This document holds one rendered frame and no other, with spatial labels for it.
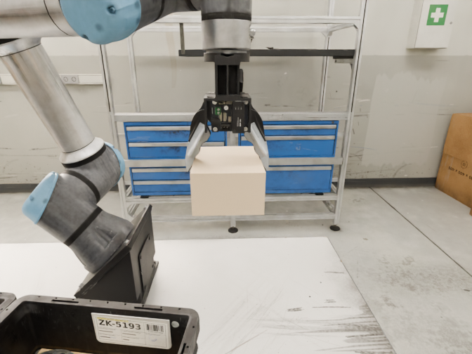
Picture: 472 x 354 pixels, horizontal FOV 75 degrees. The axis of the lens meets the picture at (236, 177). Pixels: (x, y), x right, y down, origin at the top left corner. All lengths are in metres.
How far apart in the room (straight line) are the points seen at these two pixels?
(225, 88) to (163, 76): 2.58
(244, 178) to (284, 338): 0.43
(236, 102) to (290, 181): 1.93
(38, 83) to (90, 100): 2.48
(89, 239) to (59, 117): 0.29
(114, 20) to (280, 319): 0.70
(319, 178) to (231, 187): 1.95
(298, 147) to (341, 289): 1.51
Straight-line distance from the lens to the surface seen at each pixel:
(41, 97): 0.81
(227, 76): 0.46
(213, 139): 2.22
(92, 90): 3.25
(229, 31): 0.48
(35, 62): 0.80
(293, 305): 0.86
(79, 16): 0.43
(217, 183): 0.49
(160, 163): 2.27
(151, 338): 0.56
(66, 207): 0.80
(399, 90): 3.46
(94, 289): 0.84
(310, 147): 2.32
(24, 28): 0.53
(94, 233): 0.80
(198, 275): 0.94
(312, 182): 2.42
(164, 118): 2.20
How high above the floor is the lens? 1.29
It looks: 21 degrees down
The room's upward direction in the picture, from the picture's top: straight up
